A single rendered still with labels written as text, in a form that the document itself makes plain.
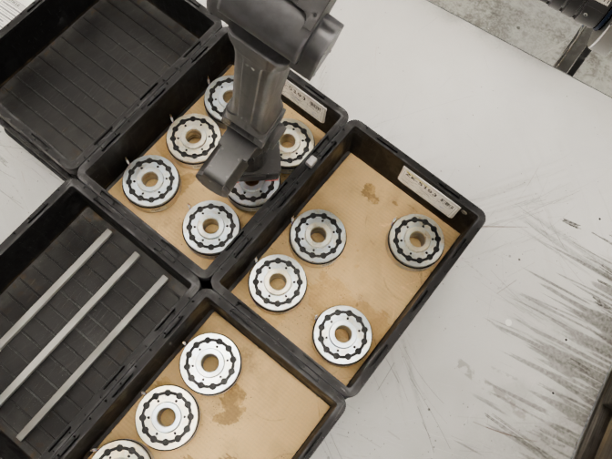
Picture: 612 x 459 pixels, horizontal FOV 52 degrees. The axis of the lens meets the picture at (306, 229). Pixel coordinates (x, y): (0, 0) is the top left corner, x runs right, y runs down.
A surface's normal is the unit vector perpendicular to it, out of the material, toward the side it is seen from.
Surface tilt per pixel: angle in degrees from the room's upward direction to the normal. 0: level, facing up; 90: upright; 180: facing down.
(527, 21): 0
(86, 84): 0
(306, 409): 0
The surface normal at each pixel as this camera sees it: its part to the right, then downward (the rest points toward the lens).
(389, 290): 0.06, -0.30
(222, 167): 0.17, -0.11
